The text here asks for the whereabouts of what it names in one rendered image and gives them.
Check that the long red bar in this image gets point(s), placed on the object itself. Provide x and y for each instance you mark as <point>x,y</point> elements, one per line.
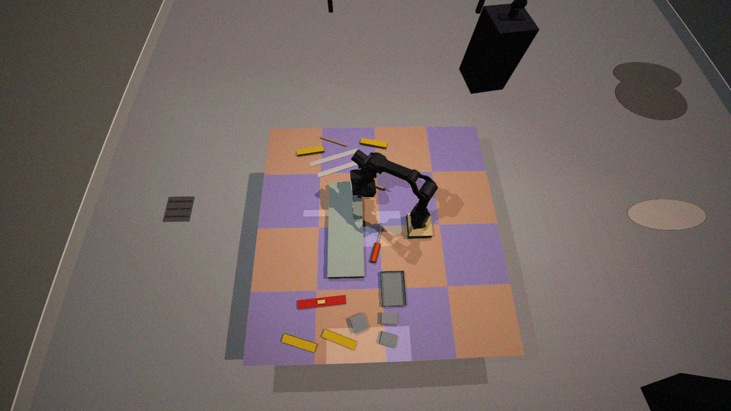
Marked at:
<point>321,302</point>

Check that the red-handled awl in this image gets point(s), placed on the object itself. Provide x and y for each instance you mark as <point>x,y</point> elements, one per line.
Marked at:
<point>375,251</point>

